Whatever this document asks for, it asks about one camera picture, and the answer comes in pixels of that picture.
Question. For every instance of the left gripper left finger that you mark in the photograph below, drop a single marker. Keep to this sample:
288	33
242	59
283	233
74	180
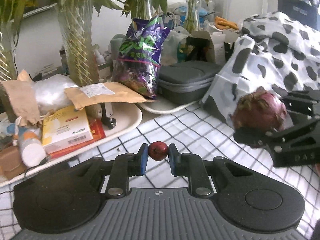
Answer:
122	168

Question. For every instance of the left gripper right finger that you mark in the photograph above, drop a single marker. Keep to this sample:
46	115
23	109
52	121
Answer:
191	166

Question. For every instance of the small red fruit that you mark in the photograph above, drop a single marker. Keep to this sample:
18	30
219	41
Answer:
158	150

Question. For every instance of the red dragon fruit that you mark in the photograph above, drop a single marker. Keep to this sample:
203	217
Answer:
260	110

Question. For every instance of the red flat box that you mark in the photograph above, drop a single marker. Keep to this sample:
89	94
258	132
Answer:
98	133

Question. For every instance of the white oval tray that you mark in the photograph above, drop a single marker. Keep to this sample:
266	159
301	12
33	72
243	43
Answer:
128	117

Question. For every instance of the yellow white box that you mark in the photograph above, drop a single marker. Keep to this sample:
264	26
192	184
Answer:
63	128

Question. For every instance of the grey zip case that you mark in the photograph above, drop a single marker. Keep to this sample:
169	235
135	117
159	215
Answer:
186	82

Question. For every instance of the brown padded envelope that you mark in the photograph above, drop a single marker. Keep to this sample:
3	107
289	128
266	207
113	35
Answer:
108	92

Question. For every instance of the white round bottle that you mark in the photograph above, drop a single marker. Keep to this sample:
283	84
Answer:
31	149

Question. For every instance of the cow print cloth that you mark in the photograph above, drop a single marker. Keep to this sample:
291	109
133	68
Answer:
274	52

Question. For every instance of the purple snack bag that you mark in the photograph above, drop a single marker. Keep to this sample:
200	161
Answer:
139	58

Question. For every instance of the white plastic bag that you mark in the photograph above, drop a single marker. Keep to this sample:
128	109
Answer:
50	93

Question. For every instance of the brown leather pouch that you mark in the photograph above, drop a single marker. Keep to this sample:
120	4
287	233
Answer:
11	163

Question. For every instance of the crumpled brown paper bag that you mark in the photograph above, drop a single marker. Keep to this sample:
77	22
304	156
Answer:
18	98

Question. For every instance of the left glass vase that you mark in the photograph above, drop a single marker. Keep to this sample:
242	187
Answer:
8	69

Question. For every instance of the glass vase with stems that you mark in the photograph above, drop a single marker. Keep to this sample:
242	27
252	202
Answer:
75	20

